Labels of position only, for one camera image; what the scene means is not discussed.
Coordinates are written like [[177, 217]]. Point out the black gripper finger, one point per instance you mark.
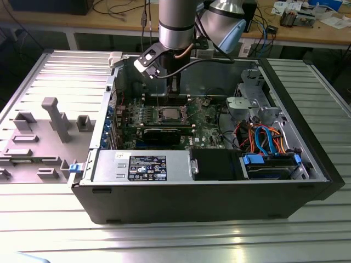
[[171, 86]]

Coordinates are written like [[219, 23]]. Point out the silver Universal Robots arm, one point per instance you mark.
[[175, 24]]

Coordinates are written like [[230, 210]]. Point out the CPU socket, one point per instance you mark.
[[159, 115]]

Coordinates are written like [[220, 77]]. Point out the black graphics card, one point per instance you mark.
[[161, 135]]

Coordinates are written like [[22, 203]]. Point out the green motherboard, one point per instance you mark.
[[204, 128]]

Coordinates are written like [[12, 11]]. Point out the pale grey case latch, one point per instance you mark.
[[115, 59]]

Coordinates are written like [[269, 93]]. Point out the silver metal drive cage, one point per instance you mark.
[[241, 104]]

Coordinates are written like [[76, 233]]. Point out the white labelled strip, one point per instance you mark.
[[245, 49]]

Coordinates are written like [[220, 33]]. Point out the black upright device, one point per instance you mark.
[[251, 16]]

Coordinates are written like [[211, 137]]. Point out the silver power supply unit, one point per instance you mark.
[[109, 164]]

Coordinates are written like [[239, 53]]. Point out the small black adapter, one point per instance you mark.
[[272, 29]]

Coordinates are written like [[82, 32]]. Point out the black open PC case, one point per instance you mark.
[[192, 202]]

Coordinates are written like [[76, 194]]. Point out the white paper sheets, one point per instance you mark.
[[279, 6], [336, 22]]

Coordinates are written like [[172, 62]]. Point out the hard disk in blue carrier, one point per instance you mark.
[[263, 168]]

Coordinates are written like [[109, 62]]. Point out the metal heat sink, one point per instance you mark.
[[287, 17]]

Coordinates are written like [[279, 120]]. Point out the blue case latch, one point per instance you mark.
[[75, 168]]

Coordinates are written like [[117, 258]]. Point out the wooden desk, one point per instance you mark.
[[301, 34]]

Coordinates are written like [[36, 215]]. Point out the large black box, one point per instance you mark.
[[49, 6]]

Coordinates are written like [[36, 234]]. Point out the loose electronics board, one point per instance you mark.
[[304, 19]]

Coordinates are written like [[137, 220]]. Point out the grey parts rack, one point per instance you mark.
[[41, 148]]

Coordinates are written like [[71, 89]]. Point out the blue box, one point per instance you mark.
[[325, 3]]

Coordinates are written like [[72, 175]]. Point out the pale blue rounded object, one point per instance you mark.
[[33, 257]]

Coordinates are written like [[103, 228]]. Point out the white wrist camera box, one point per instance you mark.
[[145, 59]]

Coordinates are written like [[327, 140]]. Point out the small silver hinge bracket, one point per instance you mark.
[[195, 167]]

